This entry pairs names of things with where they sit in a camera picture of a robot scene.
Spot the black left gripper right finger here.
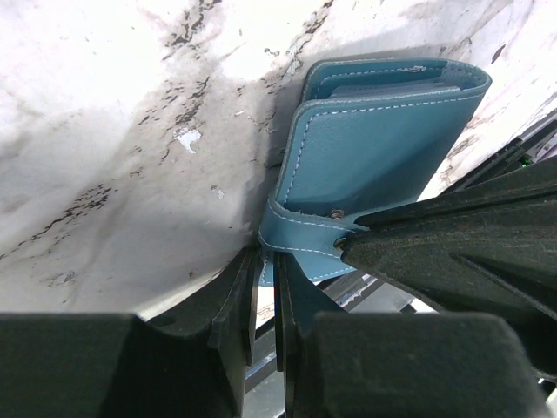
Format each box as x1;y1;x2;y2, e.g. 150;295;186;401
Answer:
274;253;551;417

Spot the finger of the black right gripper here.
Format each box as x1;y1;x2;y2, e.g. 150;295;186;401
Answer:
356;158;556;233
342;208;556;379

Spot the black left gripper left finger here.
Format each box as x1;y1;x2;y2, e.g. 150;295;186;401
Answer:
1;247;258;417

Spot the blue leather card holder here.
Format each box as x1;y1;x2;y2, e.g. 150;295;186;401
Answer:
258;58;492;287

